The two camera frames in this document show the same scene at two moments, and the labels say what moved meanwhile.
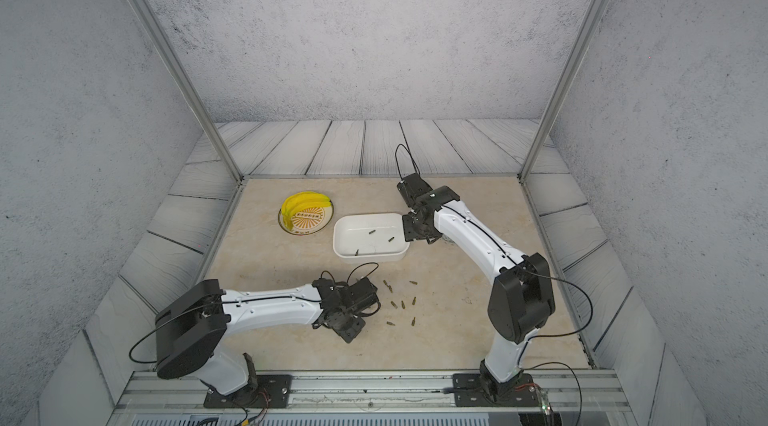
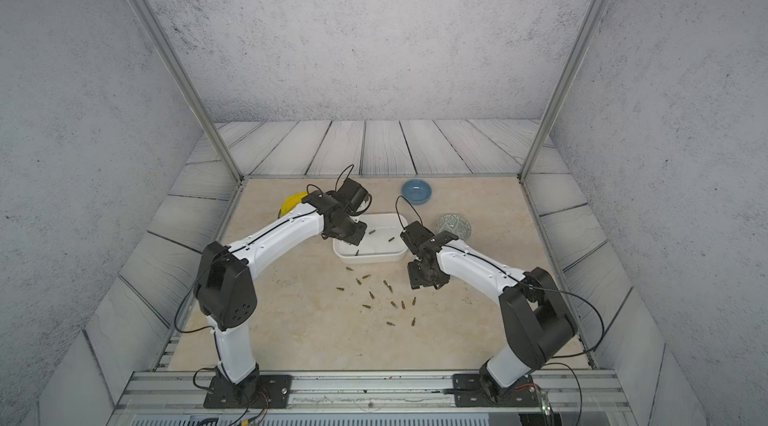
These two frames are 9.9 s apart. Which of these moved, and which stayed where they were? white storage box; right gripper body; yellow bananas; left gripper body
Moved: left gripper body; right gripper body
Stayed: yellow bananas; white storage box
